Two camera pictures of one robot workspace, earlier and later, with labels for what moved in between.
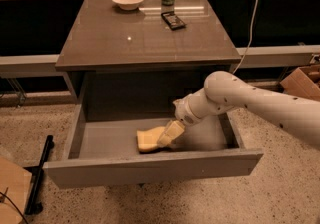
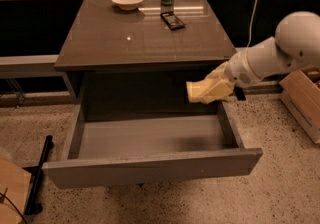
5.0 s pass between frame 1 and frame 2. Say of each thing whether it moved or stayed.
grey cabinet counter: stayed
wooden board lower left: stayed
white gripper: moved
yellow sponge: moved
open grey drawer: stayed
